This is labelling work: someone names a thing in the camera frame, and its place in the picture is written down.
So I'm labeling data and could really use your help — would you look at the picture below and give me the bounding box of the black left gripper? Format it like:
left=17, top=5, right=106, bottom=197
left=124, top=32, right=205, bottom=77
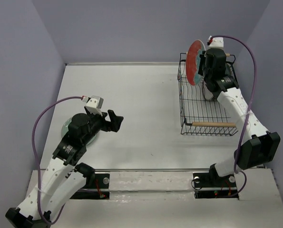
left=82, top=110, right=123, bottom=145

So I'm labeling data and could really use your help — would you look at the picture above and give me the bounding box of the red teal floral plate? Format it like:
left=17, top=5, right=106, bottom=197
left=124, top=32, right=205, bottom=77
left=185, top=40, right=205, bottom=86

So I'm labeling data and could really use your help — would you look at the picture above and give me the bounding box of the light green flower plate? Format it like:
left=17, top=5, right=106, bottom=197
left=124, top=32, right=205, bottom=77
left=61, top=118, right=97, bottom=147

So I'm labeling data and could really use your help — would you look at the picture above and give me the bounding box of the white sunburst pattern plate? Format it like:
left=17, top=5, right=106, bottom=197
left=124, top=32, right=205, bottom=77
left=202, top=81, right=214, bottom=101

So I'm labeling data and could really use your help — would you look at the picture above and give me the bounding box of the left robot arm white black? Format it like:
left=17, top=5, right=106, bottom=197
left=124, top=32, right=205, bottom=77
left=5, top=110, right=124, bottom=228

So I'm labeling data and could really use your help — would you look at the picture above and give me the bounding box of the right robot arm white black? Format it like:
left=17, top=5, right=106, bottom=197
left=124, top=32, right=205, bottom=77
left=198, top=48, right=281, bottom=186

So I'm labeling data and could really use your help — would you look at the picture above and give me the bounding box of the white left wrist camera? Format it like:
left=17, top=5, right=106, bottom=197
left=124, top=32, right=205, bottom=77
left=84, top=95, right=104, bottom=116

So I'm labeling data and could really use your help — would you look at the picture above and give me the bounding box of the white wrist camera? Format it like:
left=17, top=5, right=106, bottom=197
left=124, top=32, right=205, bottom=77
left=207, top=36, right=224, bottom=49
left=84, top=95, right=104, bottom=116

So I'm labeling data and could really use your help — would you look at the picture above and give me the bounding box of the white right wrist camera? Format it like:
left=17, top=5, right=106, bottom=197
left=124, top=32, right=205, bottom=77
left=207, top=36, right=224, bottom=49

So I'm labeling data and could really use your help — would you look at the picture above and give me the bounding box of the black wire dish rack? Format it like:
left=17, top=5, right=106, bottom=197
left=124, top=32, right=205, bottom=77
left=177, top=53, right=237, bottom=136

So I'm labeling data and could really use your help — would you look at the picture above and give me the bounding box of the metal table rail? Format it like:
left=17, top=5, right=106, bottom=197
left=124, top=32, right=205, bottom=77
left=39, top=168, right=274, bottom=172

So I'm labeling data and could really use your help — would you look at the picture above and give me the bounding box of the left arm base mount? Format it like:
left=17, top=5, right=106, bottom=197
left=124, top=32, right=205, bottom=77
left=70, top=173, right=110, bottom=200

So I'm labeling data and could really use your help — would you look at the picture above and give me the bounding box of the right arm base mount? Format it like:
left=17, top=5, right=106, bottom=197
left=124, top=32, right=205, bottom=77
left=191, top=172, right=239, bottom=199

